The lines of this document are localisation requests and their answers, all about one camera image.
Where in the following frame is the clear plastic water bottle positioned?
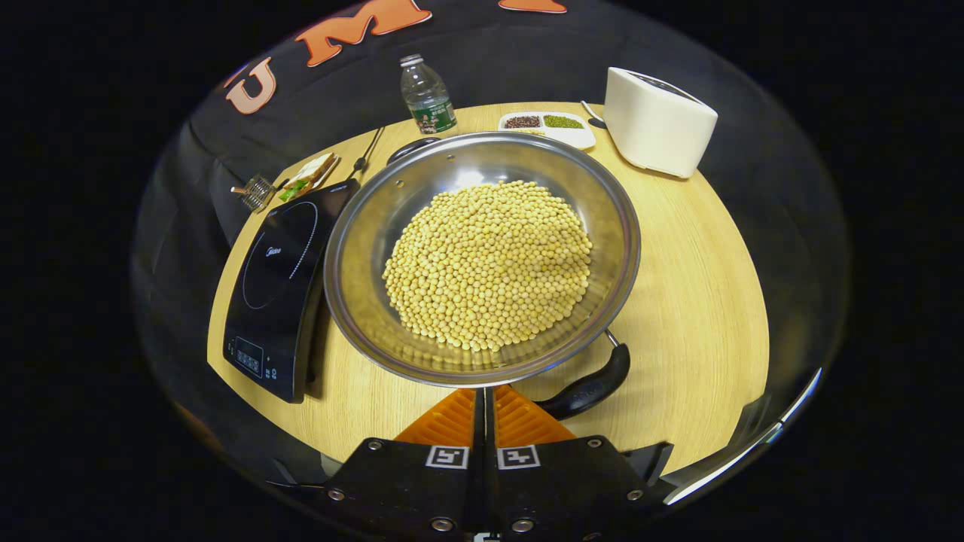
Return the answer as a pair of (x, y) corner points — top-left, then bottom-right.
(399, 54), (458, 136)

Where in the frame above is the black induction cooktop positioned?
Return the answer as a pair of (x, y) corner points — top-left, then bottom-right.
(222, 178), (361, 403)

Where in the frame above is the stainless steel pot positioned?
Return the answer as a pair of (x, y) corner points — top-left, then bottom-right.
(324, 132), (642, 421)

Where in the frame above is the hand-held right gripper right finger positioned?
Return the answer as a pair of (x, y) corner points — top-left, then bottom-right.
(486, 384), (650, 537)

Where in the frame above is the black backdrop cloth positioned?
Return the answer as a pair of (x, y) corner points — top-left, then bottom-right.
(132, 0), (852, 490)

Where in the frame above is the white divided plate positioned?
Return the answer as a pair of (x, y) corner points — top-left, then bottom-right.
(499, 111), (596, 150)

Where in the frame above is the black power cable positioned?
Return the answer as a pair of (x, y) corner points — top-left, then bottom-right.
(346, 126), (385, 181)

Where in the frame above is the metal wire rack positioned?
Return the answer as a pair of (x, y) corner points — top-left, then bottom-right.
(230, 173), (276, 213)

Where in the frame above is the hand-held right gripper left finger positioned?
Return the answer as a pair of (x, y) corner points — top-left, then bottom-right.
(324, 385), (487, 539)

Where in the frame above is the sandwich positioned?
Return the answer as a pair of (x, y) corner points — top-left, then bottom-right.
(279, 153), (340, 202)

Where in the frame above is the pile of yellow soybeans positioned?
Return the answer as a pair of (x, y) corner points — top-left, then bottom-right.
(382, 181), (593, 353)

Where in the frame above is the white toaster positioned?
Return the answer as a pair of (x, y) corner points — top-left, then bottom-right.
(602, 66), (718, 179)

